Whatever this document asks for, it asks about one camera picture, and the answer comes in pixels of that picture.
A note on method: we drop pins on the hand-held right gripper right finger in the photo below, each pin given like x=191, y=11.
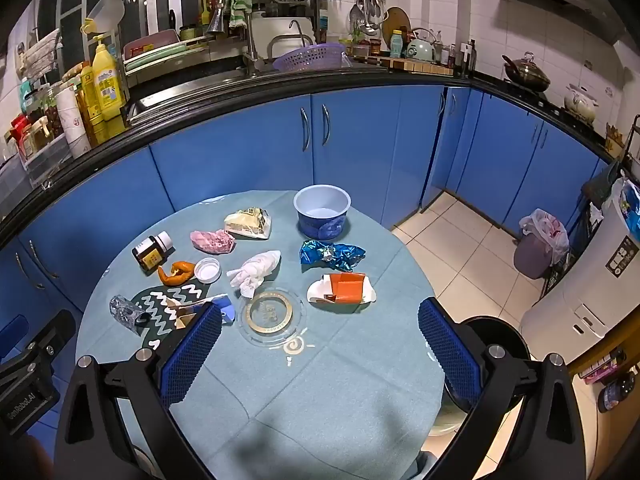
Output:
x=447, y=355

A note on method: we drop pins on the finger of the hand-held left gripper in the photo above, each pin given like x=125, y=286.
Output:
x=52, y=335

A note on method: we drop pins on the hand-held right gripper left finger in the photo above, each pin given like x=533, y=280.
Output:
x=192, y=355

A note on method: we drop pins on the beige paper scrap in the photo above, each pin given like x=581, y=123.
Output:
x=182, y=312

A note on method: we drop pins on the blue and white wrapper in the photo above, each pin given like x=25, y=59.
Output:
x=226, y=308

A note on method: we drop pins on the black trash bin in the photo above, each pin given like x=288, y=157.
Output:
x=500, y=330

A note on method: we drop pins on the silver foil wrapper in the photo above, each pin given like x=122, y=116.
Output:
x=122, y=310

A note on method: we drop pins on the orange peel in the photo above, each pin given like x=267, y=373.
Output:
x=175, y=276

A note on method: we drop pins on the white round lid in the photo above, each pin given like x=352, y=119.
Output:
x=207, y=270

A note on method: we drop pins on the white tissue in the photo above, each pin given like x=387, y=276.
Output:
x=252, y=270

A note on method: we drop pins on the brown medicine bottle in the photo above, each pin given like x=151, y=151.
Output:
x=150, y=256

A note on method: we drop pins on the pink wrapper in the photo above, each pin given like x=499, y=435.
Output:
x=212, y=241

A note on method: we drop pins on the orange carton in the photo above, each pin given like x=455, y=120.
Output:
x=347, y=287

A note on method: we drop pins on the cream snack packet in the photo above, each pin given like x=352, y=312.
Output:
x=247, y=222

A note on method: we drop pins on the blue foil wrapper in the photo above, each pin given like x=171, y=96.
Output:
x=340, y=255

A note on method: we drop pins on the light blue tablecloth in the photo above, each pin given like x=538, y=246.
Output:
x=310, y=390

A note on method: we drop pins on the grey bin with bag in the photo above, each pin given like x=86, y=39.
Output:
x=535, y=255

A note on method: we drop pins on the purple spray can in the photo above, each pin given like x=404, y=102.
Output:
x=602, y=367

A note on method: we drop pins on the white tall plastic cabinet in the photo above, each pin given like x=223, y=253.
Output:
x=590, y=285

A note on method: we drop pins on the clear plastic storage box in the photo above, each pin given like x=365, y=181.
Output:
x=40, y=165

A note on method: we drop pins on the dark bottle purple label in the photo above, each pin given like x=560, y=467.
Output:
x=615, y=392

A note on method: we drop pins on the blue kitchen base cabinets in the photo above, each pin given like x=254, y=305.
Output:
x=240, y=160

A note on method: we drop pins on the stack of white paper cups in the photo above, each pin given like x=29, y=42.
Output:
x=72, y=125

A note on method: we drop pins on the group of seasoning jars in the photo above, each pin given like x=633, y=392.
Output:
x=35, y=120

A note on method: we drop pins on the dark green hanging bag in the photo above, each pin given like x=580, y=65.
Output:
x=600, y=182

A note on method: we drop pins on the small yellow detergent bottle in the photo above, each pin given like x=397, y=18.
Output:
x=92, y=105

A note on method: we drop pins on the blue white wipes pack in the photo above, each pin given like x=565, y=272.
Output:
x=631, y=210

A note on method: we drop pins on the large yellow detergent bottle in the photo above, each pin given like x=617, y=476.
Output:
x=107, y=85

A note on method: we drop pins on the black gas stove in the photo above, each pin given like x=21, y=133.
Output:
x=530, y=94

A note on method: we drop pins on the yellow snack box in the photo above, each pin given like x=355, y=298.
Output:
x=615, y=137

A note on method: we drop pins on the white ceramic pot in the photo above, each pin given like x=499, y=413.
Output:
x=581, y=105

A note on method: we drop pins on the wooden slat board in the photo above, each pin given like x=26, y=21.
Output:
x=415, y=66

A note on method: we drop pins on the wok with glass lid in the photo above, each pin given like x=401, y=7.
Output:
x=527, y=75

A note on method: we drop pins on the black oil dispenser bottle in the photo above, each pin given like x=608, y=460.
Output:
x=467, y=60

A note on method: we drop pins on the green dish drainer tray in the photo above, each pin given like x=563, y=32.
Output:
x=160, y=55

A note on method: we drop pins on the mint green kettle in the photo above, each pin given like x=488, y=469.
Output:
x=419, y=47

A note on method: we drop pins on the yellow lidded blue jar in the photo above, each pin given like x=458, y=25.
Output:
x=396, y=45

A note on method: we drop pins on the chrome sink faucet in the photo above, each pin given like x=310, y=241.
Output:
x=250, y=45

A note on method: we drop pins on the purple plastic basket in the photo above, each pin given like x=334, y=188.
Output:
x=307, y=57

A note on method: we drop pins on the dark kitchen window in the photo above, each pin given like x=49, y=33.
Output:
x=75, y=10

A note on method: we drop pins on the clear plastic scoop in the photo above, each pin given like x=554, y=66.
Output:
x=107, y=10

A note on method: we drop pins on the white plastic tub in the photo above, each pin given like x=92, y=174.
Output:
x=270, y=30

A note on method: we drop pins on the round wooden cutting board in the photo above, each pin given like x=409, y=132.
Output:
x=397, y=20

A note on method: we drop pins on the green striped towel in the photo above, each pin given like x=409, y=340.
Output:
x=239, y=2

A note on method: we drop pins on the hanging metal ladles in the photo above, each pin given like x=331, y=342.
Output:
x=367, y=5

